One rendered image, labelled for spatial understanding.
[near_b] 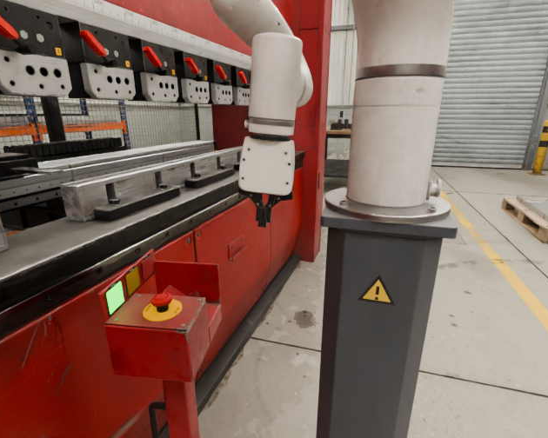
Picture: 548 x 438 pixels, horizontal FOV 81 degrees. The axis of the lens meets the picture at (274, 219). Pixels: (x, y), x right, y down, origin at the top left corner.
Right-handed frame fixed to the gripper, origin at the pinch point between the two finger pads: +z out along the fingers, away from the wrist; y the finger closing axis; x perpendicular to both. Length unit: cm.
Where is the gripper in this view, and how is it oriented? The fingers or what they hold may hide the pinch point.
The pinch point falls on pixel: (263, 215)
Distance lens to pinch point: 63.6
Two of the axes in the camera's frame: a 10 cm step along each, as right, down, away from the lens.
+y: 9.9, 1.2, -0.9
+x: 1.2, -3.1, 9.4
